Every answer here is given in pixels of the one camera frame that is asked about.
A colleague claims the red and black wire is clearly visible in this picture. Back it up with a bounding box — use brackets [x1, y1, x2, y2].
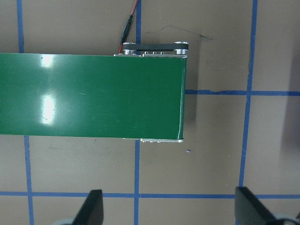
[118, 0, 139, 54]

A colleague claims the green conveyor belt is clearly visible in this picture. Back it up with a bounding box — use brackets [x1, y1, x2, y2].
[0, 41, 190, 144]

